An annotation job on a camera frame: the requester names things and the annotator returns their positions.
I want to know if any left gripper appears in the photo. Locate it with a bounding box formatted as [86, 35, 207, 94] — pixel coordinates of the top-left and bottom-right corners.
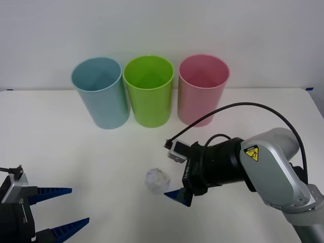
[0, 186, 90, 243]

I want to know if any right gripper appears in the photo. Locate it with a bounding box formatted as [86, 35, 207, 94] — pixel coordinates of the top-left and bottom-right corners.
[164, 141, 211, 208]

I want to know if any white paper ball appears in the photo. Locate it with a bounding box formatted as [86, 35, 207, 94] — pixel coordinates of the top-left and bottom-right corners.
[145, 167, 171, 195]

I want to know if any green plastic bin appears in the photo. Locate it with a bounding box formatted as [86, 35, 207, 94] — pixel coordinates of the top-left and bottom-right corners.
[123, 55, 175, 128]

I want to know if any pink plastic bin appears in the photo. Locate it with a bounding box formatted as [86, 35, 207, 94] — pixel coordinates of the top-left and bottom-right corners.
[177, 54, 230, 128]

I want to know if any pale blue plastic bin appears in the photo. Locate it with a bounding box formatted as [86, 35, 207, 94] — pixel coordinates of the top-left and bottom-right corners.
[70, 57, 131, 130]

